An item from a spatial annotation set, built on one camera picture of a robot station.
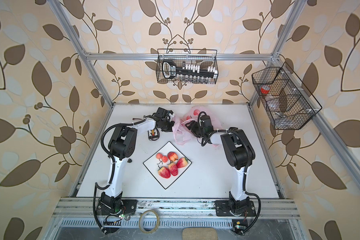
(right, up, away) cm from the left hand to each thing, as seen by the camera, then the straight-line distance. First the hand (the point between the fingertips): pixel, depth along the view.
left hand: (178, 127), depth 103 cm
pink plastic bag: (+3, -4, -16) cm, 16 cm away
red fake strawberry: (-2, -22, -20) cm, 30 cm away
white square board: (-16, -22, -14) cm, 30 cm away
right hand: (+6, 0, -3) cm, 7 cm away
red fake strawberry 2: (+3, -19, -18) cm, 27 cm away
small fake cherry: (-8, -18, -14) cm, 25 cm away
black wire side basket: (+57, +13, -30) cm, 65 cm away
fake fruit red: (-7, -24, -21) cm, 33 cm away
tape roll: (-16, -42, -35) cm, 57 cm away
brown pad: (+11, -45, -38) cm, 60 cm away
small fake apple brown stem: (-3, -17, -14) cm, 22 cm away
